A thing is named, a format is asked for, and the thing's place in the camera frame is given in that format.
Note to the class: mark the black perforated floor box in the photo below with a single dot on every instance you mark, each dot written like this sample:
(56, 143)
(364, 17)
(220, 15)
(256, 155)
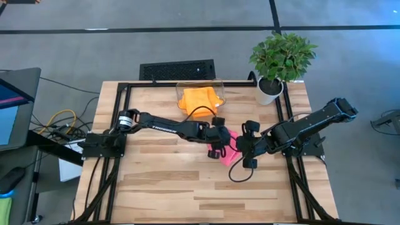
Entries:
(175, 70)

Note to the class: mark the green plant in white pot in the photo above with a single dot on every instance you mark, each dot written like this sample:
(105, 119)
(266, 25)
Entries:
(281, 56)

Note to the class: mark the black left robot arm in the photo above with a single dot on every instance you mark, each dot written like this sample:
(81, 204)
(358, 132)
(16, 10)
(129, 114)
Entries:
(162, 126)

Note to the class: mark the pink microfiber towel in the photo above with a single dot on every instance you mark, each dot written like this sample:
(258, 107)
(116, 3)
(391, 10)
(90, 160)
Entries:
(229, 156)

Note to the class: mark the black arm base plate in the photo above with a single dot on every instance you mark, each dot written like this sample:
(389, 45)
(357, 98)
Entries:
(315, 150)
(100, 147)

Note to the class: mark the grey computer monitor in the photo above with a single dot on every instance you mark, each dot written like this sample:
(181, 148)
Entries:
(25, 93)

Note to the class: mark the black computer mouse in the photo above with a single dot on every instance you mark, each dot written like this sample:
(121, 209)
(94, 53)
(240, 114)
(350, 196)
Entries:
(11, 179)

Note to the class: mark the black metal stand base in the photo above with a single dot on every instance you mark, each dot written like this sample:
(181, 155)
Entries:
(387, 120)

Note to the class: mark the orange microfiber towel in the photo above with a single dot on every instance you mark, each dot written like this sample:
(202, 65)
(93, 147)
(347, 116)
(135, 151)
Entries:
(198, 97)
(181, 104)

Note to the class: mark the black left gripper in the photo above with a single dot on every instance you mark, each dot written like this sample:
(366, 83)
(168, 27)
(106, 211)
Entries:
(214, 136)

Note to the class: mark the clear plastic bin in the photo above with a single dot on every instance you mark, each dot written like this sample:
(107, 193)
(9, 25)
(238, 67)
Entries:
(218, 85)

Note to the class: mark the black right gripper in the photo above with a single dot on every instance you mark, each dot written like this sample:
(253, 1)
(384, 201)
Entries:
(259, 145)

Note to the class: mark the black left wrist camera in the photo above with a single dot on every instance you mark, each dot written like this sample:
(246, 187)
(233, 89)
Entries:
(228, 137)

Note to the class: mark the green cloth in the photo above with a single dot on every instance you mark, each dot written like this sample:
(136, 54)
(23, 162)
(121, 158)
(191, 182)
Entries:
(4, 212)

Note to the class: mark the white paper sheet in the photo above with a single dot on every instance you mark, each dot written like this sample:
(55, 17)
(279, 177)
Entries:
(70, 170)

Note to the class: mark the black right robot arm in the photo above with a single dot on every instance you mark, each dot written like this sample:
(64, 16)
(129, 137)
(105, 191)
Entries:
(312, 122)

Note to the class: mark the black desk edge bar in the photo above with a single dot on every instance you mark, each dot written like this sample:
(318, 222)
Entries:
(50, 147)

